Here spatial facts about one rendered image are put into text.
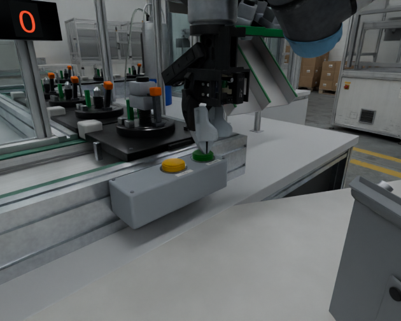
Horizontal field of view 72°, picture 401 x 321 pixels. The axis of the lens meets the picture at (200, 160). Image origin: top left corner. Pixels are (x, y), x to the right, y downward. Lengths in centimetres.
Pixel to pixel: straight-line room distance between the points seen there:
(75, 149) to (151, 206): 34
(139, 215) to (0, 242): 18
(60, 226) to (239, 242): 27
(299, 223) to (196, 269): 22
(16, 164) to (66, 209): 26
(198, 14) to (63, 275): 41
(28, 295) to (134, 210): 16
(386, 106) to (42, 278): 443
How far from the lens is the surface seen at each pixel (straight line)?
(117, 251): 47
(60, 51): 1125
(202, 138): 48
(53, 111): 94
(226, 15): 44
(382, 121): 461
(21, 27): 67
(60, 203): 44
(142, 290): 40
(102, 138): 65
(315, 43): 46
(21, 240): 45
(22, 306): 44
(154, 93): 62
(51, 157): 71
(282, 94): 97
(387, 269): 26
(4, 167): 69
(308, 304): 40
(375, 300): 28
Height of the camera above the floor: 115
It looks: 21 degrees down
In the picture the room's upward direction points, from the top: straight up
